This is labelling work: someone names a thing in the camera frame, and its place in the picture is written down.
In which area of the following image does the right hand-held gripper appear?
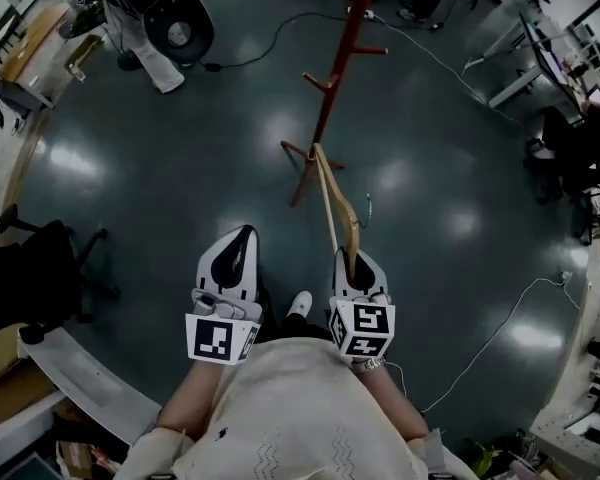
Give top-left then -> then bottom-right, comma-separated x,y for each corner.
327,247 -> 398,363

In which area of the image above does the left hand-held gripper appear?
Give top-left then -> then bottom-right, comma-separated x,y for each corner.
184,226 -> 265,368

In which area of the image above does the wooden clothes hanger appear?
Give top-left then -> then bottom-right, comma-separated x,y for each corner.
310,142 -> 375,272

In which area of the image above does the red-brown wooden coat stand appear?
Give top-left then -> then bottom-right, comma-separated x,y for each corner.
279,0 -> 389,208

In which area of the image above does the person's left forearm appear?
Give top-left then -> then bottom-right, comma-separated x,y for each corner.
154,360 -> 234,442

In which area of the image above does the person's right forearm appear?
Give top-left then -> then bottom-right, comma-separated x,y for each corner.
352,356 -> 431,443

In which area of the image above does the black round stand base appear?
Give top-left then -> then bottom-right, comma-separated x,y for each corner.
116,50 -> 145,73

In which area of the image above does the person's white shoe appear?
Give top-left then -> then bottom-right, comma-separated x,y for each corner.
286,290 -> 314,320

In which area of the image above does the person's black trouser leg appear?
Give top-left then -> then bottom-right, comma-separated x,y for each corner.
252,267 -> 334,345

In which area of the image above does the silver wristwatch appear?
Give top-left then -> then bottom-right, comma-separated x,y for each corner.
353,357 -> 387,375

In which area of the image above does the person's cream knit sweater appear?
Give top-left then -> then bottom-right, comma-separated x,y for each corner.
113,336 -> 484,480

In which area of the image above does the white curved desk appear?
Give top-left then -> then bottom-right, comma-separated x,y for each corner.
18,325 -> 164,447

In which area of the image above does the black office chair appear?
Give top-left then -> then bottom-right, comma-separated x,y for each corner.
0,202 -> 123,345

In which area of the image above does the green plastic bag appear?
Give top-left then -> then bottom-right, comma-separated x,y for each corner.
470,440 -> 506,477

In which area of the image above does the large brown cardboard box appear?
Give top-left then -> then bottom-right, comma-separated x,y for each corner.
0,321 -> 59,427

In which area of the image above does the white standing desk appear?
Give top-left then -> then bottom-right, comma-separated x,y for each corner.
460,10 -> 584,110

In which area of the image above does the white workbench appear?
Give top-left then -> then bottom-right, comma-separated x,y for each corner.
527,262 -> 600,480

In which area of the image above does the open cardboard box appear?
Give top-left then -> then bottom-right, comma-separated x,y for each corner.
63,32 -> 107,83

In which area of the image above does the light wooden desk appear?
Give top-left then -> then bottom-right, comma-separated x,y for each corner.
0,1 -> 74,87

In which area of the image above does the white looped floor cable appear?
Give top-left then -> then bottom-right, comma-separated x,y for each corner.
418,270 -> 582,415

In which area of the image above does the long white floor cable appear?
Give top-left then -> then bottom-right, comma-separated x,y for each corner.
377,16 -> 534,132

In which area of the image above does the black floor cable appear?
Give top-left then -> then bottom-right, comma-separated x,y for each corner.
214,11 -> 352,70

